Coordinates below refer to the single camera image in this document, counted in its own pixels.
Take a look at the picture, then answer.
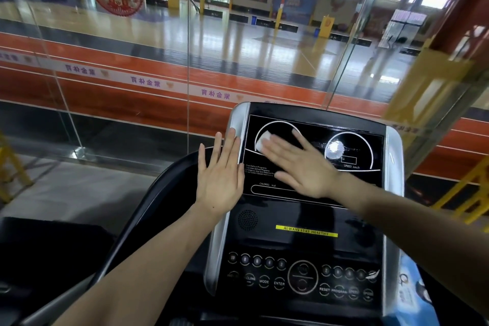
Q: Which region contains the person's left hand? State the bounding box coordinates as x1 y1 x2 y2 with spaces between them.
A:
195 127 246 220

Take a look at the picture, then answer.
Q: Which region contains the person's right hand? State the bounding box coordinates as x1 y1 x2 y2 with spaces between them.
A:
260 129 345 201

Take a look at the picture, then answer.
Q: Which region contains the white wipe cloth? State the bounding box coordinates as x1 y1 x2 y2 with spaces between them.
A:
255 130 275 153

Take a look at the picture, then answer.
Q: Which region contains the person's right forearm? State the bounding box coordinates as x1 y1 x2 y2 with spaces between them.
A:
335 173 489 319

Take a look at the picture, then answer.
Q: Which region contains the person's left forearm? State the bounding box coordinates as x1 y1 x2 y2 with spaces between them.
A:
53 200 230 326

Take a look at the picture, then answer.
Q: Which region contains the black curved treadmill handrail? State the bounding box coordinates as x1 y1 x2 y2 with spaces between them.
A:
19 146 214 326

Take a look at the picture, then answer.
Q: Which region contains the black silver treadmill console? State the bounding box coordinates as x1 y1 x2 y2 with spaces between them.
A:
203 101 405 326

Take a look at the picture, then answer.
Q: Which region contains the glass barrier panel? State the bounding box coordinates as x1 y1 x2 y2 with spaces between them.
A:
188 0 395 139
15 0 189 164
0 0 83 158
327 0 489 185

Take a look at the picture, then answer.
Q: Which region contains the white printed band sticker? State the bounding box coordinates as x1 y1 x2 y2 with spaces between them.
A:
0 50 279 105

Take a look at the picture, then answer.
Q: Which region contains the blue printed packet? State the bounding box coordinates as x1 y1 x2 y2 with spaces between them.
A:
382 253 441 326

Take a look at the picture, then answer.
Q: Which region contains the yellow metal railing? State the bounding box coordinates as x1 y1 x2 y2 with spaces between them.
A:
432 157 489 233

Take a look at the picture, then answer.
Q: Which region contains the black exercise machine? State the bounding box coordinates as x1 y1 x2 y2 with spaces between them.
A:
0 216 116 326

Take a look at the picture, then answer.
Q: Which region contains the yellow metal barrier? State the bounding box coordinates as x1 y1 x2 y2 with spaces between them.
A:
0 131 34 204

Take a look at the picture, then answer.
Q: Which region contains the red steel pillar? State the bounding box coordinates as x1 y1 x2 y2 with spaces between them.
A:
430 0 489 61

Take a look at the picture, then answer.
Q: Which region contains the blue wall banner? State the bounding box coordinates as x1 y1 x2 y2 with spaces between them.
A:
274 0 318 25

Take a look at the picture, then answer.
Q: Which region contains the beige bird wall poster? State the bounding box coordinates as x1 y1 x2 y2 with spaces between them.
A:
324 0 359 25

